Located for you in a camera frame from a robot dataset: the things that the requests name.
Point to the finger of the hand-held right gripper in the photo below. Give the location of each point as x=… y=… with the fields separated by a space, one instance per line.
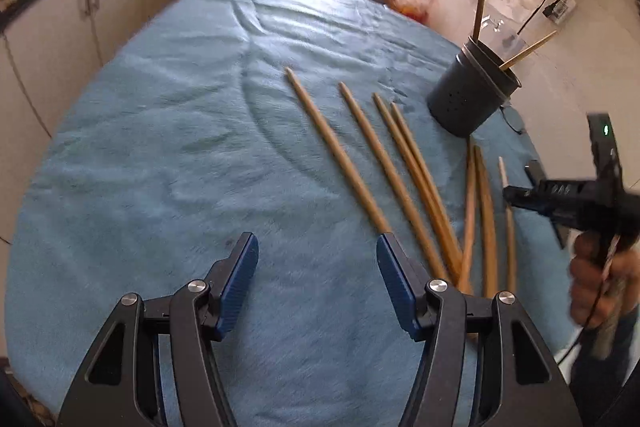
x=535 y=172
x=525 y=199

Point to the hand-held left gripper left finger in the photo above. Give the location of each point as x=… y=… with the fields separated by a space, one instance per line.
x=240 y=277

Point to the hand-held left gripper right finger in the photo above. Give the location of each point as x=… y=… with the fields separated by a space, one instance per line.
x=395 y=277

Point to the dark round chopstick holder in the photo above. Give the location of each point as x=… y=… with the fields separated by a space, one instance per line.
x=465 y=97

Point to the person's right hand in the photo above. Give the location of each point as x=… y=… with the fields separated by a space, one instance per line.
x=587 y=287

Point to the black framed eyeglasses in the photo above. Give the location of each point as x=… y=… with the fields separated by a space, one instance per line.
x=509 y=120

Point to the clear glass pitcher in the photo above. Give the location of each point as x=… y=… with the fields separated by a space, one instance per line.
x=510 y=38

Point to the blue towel table cover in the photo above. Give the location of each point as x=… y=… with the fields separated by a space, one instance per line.
x=175 y=132

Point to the white power strip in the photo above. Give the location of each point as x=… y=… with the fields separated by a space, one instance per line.
x=561 y=11

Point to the person's dark trousers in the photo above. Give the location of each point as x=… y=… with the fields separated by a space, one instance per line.
x=615 y=382

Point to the beige kitchen cabinets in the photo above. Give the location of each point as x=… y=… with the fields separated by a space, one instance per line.
x=65 y=22

